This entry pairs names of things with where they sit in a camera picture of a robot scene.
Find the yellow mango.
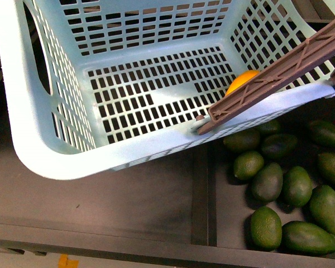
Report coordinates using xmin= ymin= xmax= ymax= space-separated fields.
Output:
xmin=225 ymin=70 xmax=259 ymax=95

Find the light blue plastic basket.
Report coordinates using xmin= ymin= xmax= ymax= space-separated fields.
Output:
xmin=0 ymin=1 xmax=335 ymax=180

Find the dark avocado top middle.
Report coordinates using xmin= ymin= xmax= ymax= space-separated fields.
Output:
xmin=260 ymin=133 xmax=298 ymax=160

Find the small green avocado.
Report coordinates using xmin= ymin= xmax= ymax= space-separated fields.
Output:
xmin=233 ymin=151 xmax=265 ymax=181

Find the dark avocado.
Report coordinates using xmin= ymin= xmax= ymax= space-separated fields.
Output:
xmin=308 ymin=120 xmax=335 ymax=148
xmin=260 ymin=133 xmax=298 ymax=160

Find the brown basket handle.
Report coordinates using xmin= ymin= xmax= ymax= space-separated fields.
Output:
xmin=197 ymin=19 xmax=335 ymax=135

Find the dark avocado top right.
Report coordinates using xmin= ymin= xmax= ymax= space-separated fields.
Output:
xmin=308 ymin=120 xmax=335 ymax=148

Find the green avocado under basket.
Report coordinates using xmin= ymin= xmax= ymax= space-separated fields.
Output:
xmin=255 ymin=119 xmax=281 ymax=136

